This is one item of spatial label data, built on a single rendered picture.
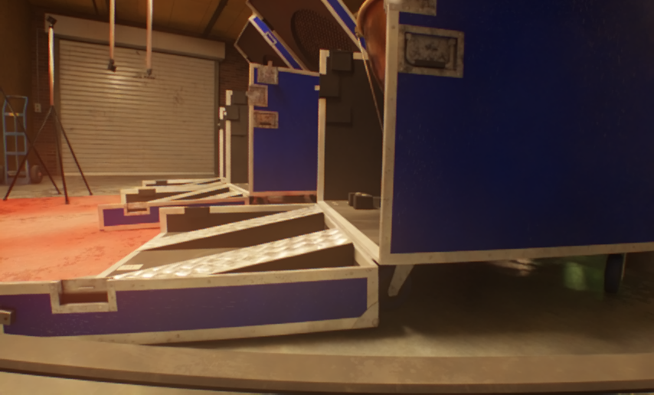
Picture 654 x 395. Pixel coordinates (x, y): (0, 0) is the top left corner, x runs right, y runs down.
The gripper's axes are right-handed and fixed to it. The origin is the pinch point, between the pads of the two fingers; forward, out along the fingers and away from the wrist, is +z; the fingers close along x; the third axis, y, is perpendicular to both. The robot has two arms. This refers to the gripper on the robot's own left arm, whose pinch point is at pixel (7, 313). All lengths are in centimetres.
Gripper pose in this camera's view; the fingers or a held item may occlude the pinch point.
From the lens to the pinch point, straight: 91.1
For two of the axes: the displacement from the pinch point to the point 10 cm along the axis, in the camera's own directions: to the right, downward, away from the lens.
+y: 1.7, -9.8, -0.7
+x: -1.7, -1.0, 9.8
